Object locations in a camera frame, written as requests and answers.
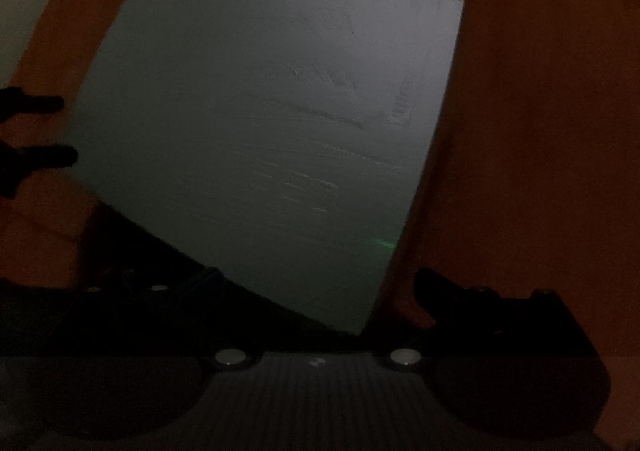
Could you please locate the white mat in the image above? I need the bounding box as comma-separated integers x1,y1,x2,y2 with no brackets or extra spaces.
64,0,465,336

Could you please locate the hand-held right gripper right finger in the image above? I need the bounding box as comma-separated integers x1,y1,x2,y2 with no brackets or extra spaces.
389,268,597,366

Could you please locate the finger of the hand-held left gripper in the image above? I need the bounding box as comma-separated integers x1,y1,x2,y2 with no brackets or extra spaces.
0,144,79,200
0,86,65,125

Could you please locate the orange desktop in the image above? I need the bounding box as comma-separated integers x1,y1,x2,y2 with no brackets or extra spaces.
0,0,640,437

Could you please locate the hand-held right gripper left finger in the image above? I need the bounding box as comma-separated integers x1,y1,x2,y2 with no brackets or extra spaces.
60,266,262,367

